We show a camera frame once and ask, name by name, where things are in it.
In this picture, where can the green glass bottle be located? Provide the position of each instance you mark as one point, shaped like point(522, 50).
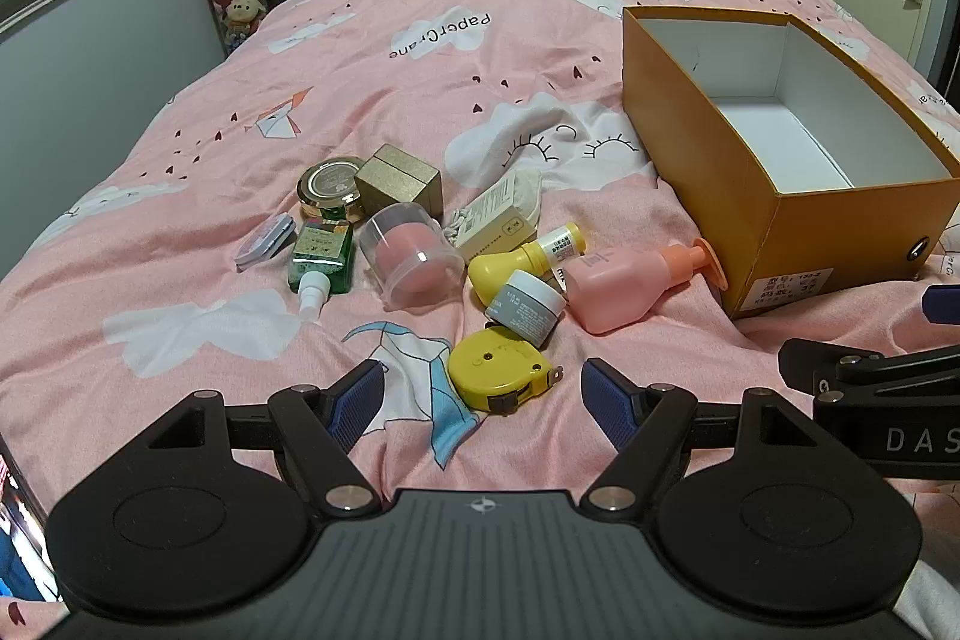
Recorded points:
point(322, 257)

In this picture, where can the gold round jar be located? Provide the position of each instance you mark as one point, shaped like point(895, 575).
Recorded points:
point(330, 184)

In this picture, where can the grey cream jar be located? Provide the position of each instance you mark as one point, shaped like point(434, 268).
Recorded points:
point(521, 310)

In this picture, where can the grey cloth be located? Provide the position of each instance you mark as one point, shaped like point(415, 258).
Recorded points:
point(934, 610)

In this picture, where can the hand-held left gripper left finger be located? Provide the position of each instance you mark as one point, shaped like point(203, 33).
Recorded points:
point(356, 404)

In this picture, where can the gold square box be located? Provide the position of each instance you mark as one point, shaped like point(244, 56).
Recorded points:
point(397, 179)

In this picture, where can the pink pump bottle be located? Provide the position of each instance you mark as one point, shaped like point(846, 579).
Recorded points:
point(615, 287)

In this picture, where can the orange cardboard box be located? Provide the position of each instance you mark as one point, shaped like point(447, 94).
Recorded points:
point(825, 250)

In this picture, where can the yellow squeeze bottle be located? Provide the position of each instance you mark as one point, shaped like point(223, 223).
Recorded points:
point(496, 271)

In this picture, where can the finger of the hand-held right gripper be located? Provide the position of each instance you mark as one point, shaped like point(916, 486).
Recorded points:
point(825, 361)
point(941, 302)

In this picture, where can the clear container with pink sponge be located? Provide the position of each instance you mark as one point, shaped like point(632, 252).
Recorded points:
point(412, 257)

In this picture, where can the yellow tape measure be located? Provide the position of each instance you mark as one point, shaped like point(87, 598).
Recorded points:
point(487, 370)

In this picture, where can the colourful printed cloth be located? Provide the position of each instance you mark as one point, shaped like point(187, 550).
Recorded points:
point(19, 535)

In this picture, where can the pink printed blanket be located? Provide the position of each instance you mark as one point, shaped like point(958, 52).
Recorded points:
point(225, 160)

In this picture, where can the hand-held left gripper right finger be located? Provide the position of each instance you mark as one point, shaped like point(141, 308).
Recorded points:
point(607, 404)

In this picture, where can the white mint tin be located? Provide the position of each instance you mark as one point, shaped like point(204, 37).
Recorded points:
point(262, 242)

